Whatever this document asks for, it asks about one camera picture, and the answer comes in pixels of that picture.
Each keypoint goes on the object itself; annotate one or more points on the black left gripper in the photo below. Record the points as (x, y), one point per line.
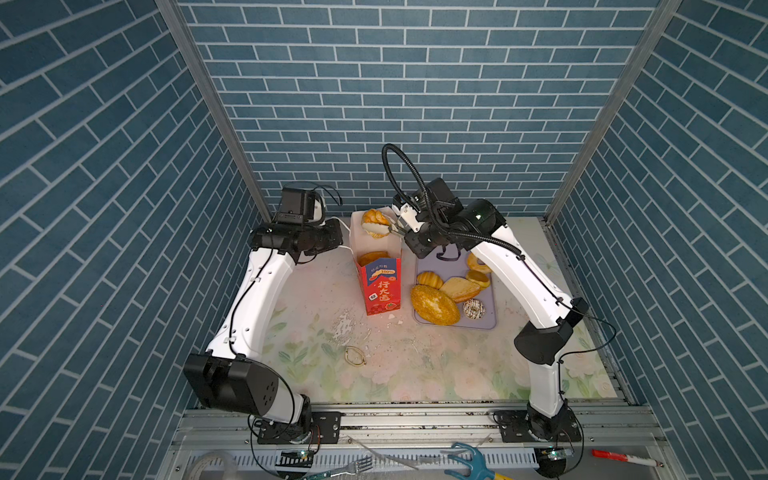
(334, 235)

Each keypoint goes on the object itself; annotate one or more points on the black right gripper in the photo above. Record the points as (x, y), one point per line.
(415, 246)

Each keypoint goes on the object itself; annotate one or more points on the bagel ring bread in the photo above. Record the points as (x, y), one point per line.
(475, 264)

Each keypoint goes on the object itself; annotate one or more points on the large braided bread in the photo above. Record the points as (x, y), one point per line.
(370, 257)

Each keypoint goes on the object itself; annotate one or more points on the small shell shaped bread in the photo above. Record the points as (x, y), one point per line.
(376, 224)

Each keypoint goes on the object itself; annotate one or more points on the red paper gift bag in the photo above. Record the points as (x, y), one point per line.
(381, 282)

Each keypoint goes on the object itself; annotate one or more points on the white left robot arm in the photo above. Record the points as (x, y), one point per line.
(230, 375)

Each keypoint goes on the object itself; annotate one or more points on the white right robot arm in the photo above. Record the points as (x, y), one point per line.
(553, 315)

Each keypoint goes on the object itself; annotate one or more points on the flat tan bread slice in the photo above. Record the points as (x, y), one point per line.
(459, 289)

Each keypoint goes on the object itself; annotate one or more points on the large seeded oval bread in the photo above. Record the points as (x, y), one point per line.
(434, 306)

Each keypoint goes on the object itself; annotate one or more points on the purple plastic tray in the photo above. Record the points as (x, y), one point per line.
(448, 262)

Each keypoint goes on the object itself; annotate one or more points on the small orange bun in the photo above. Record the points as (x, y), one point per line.
(481, 279)

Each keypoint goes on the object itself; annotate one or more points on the chocolate sprinkled donut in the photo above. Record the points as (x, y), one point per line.
(474, 309)

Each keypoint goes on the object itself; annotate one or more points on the metal fork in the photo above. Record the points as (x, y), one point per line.
(354, 468)

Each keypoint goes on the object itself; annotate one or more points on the teal plastic clamp tool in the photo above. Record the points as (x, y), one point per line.
(475, 464)

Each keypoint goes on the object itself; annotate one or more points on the red marker pen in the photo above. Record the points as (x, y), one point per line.
(627, 458)

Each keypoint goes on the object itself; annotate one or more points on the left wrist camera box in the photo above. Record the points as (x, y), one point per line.
(305, 207)

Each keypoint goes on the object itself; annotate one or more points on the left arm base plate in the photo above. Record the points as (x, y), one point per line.
(320, 427)

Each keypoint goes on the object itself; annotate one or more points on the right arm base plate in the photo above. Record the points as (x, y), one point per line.
(529, 425)

